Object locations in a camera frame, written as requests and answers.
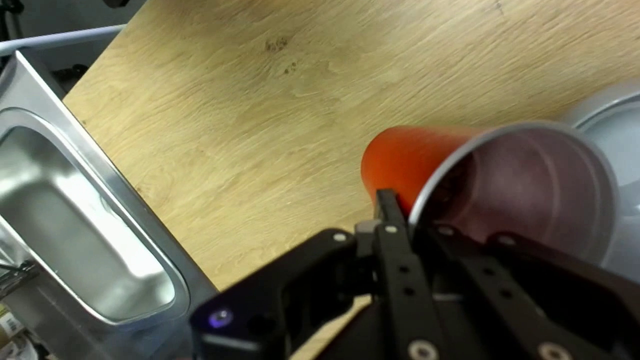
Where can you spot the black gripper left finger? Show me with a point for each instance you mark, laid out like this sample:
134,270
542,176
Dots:
407,293

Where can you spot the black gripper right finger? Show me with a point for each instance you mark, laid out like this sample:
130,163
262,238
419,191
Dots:
532,300

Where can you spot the orange plastic cup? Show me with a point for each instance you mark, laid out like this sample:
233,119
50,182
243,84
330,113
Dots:
412,160

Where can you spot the stainless steel sink unit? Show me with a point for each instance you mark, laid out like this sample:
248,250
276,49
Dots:
80,233

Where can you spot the white tubular rail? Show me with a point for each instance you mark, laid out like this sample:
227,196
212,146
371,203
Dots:
60,38

